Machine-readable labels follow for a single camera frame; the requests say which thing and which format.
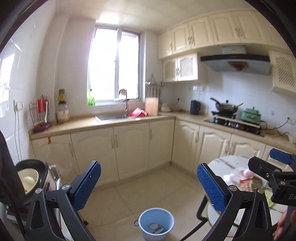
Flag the chrome faucet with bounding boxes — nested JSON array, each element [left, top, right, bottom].
[[118, 88, 129, 118]]

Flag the cream cabinets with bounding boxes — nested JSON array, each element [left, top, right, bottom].
[[158, 10, 289, 59], [30, 115, 295, 185]]

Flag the hanging utensil rail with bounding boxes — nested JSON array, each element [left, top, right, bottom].
[[145, 74, 164, 100]]

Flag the stacked white bowls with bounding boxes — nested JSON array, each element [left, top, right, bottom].
[[160, 103, 172, 113]]

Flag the black range hood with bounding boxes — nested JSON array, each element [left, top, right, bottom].
[[200, 45, 271, 75]]

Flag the black power cable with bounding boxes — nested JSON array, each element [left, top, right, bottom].
[[259, 117, 291, 140]]

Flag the light blue plastic bucket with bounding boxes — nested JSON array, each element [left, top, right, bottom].
[[133, 208, 175, 241]]

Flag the black wok with lid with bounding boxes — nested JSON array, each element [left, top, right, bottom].
[[210, 97, 243, 114]]

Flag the yellow label sauce bottle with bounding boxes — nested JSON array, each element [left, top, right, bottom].
[[58, 89, 66, 103]]

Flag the green white tissue packet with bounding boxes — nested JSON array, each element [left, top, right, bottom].
[[149, 223, 165, 234]]

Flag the steel kitchen sink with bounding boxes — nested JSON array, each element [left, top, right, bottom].
[[95, 113, 129, 121]]

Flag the clear pink plastic bag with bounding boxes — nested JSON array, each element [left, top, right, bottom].
[[223, 168, 255, 185]]

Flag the rice cooker with bowl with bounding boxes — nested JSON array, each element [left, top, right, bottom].
[[16, 159, 61, 207]]

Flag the round white marble table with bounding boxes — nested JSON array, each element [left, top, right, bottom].
[[207, 156, 292, 237]]

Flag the black electric kettle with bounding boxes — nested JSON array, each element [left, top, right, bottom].
[[190, 100, 201, 115]]

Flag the lattice cabinet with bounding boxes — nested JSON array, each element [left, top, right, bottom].
[[163, 53, 207, 83], [269, 50, 296, 95]]

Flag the left lattice cabinet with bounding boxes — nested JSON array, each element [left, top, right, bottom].
[[163, 53, 207, 83]]

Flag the lower cream cabinets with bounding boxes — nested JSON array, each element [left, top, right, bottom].
[[30, 115, 295, 185]]

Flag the green dish soap bottle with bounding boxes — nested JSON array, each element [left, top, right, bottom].
[[87, 89, 96, 106]]

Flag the green gold snack wrapper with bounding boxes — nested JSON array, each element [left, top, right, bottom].
[[238, 176, 264, 192]]

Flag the green electric cooker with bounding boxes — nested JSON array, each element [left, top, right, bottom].
[[240, 107, 261, 125]]

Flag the wire utensil rack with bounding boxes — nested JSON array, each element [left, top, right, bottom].
[[29, 94, 52, 133]]

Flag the person right hand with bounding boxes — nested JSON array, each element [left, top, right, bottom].
[[273, 211, 287, 240]]

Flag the kitchen window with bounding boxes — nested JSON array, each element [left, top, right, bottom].
[[87, 26, 140, 105]]

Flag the large clear jar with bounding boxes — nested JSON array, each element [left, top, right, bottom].
[[56, 101, 70, 124]]

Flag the black gas stove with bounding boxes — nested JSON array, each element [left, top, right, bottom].
[[205, 111, 265, 137]]

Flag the wooden cutting board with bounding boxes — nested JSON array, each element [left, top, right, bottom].
[[144, 97, 159, 116]]

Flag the upper cream cabinets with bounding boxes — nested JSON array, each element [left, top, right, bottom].
[[158, 10, 289, 59]]

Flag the right lattice cabinet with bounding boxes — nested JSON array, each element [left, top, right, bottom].
[[269, 50, 296, 95]]

